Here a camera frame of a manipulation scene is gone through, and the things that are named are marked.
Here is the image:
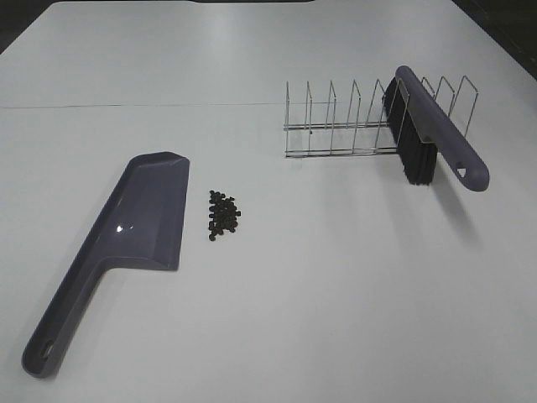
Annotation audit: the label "pile of coffee beans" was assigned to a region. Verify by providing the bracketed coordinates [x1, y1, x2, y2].
[207, 190, 242, 242]

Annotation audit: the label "purple plastic dustpan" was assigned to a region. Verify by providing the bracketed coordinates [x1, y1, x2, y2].
[21, 152, 190, 379]

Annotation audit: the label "purple brush black bristles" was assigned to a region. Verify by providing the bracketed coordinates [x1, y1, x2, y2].
[383, 65, 490, 192]

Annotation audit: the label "chrome wire rack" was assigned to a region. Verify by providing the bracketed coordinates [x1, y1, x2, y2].
[283, 76, 479, 158]

